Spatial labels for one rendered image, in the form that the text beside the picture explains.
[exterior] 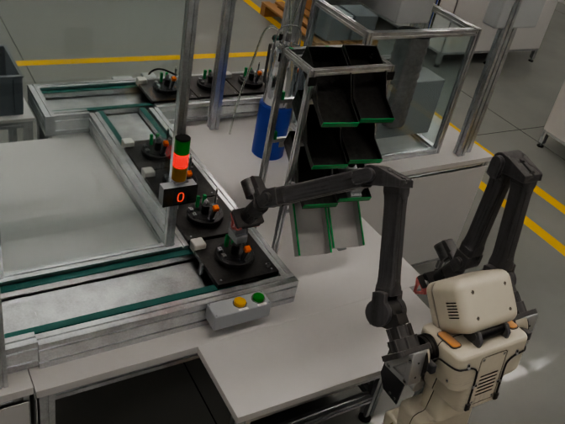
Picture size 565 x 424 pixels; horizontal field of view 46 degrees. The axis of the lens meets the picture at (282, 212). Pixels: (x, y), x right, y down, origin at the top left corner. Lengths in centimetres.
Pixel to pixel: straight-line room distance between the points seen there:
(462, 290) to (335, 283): 81
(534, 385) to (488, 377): 183
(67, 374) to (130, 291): 36
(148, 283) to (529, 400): 218
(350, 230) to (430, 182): 115
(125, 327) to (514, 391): 225
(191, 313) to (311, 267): 60
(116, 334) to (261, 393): 48
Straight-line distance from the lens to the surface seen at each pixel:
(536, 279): 463
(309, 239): 247
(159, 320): 219
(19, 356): 212
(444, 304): 192
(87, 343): 215
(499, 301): 196
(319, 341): 233
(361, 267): 270
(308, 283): 254
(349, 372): 227
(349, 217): 257
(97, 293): 231
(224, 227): 255
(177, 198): 227
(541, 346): 413
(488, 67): 358
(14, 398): 213
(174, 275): 239
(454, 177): 376
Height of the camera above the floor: 246
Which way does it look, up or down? 34 degrees down
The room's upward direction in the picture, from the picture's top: 12 degrees clockwise
